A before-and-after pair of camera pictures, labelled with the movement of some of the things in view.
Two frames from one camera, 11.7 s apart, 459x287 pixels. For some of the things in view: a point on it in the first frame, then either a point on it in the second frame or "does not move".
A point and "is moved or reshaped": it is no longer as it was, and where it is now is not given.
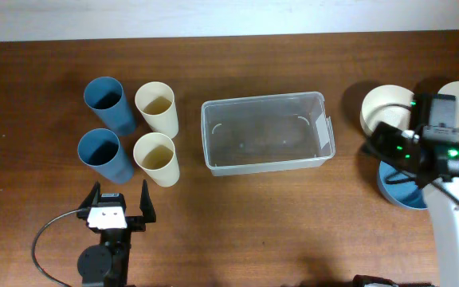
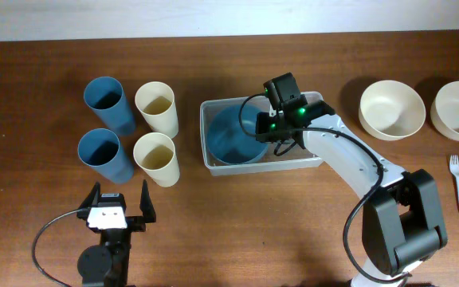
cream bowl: x=388 y=104 does not move
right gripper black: x=383 y=132 -> x=261 y=117
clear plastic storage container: x=267 y=133 does not move
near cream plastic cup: x=155 y=153 does not move
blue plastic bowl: x=405 y=194 is moved or reshaped
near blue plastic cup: x=102 y=150 does not move
